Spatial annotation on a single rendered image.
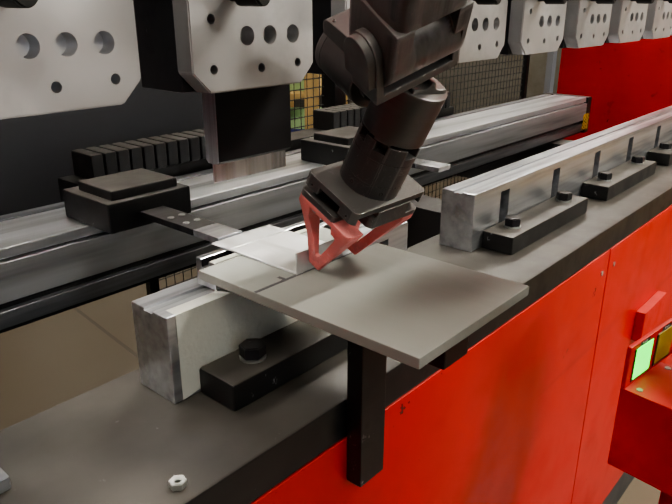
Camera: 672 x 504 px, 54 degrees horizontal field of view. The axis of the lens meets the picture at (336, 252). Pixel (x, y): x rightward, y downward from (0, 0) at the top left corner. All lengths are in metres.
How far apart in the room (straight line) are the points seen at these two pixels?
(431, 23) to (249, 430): 0.39
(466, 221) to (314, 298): 0.51
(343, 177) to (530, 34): 0.56
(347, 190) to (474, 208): 0.49
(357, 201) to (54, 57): 0.26
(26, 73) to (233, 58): 0.19
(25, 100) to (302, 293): 0.27
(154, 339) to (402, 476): 0.35
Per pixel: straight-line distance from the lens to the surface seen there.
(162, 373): 0.69
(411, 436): 0.82
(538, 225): 1.14
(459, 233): 1.08
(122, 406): 0.70
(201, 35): 0.60
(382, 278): 0.64
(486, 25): 0.98
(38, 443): 0.68
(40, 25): 0.53
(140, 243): 0.93
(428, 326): 0.55
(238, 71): 0.63
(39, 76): 0.53
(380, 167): 0.57
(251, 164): 0.71
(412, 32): 0.48
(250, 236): 0.75
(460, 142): 1.50
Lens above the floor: 1.25
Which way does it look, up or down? 21 degrees down
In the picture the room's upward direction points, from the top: straight up
